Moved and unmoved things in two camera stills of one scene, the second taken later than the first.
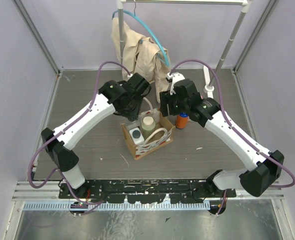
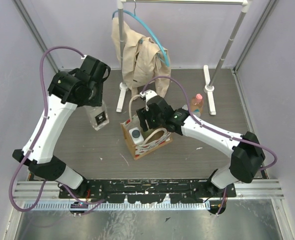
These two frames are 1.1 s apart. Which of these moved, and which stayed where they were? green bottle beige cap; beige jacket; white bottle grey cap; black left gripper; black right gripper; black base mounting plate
Moved: black right gripper; green bottle beige cap; black left gripper
Stayed: beige jacket; white bottle grey cap; black base mounting plate
